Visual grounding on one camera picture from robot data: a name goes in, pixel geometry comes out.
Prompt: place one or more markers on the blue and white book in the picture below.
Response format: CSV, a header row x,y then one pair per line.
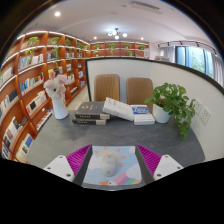
x,y
143,116

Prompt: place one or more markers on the sun and cloud mouse pad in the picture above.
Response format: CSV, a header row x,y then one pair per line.
x,y
128,166

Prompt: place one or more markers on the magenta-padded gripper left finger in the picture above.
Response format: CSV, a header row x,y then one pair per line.
x,y
59,166

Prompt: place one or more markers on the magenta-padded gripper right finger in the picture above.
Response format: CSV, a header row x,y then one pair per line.
x,y
166,166

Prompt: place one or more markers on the window with curtain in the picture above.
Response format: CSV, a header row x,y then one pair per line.
x,y
196,60

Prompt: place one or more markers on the white vase with pink flowers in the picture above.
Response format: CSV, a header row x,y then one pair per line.
x,y
60,106

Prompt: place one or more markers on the white wall socket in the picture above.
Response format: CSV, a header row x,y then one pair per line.
x,y
205,115
198,106

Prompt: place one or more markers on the thick white book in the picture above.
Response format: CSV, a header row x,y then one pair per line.
x,y
117,108

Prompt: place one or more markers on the ceiling lamp with round bulbs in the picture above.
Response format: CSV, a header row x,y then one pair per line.
x,y
116,33

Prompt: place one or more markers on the green plant in white pot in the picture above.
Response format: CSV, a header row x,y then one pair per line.
x,y
171,100

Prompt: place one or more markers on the orange wooden shelf unit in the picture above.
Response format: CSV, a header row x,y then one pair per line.
x,y
30,83

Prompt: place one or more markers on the tan ribbed chair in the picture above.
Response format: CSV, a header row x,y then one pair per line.
x,y
139,91
106,87

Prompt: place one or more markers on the ceiling air vent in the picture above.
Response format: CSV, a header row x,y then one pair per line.
x,y
145,5

